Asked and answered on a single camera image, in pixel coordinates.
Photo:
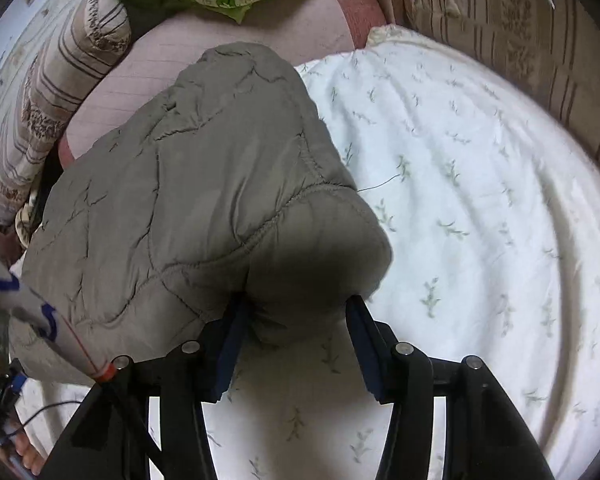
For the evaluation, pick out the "olive hooded puffer jacket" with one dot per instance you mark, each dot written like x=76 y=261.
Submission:
x=180 y=185

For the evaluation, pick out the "person's left hand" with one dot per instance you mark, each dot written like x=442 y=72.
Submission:
x=27 y=457

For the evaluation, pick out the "pink sofa cushion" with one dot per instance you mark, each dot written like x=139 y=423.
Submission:
x=280 y=35

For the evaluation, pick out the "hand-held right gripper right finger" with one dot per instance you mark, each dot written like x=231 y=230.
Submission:
x=365 y=345

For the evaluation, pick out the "striped floral cushion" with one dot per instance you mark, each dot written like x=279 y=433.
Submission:
x=530 y=50
x=55 y=95

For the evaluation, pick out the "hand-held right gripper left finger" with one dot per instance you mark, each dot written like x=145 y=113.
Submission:
x=232 y=340

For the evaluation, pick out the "brown cloth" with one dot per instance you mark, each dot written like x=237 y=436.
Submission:
x=2 y=245

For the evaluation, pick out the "white leaf print bed sheet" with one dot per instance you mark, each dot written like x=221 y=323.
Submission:
x=480 y=210

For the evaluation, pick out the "cream patterned cloth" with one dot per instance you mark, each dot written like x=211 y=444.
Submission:
x=27 y=220

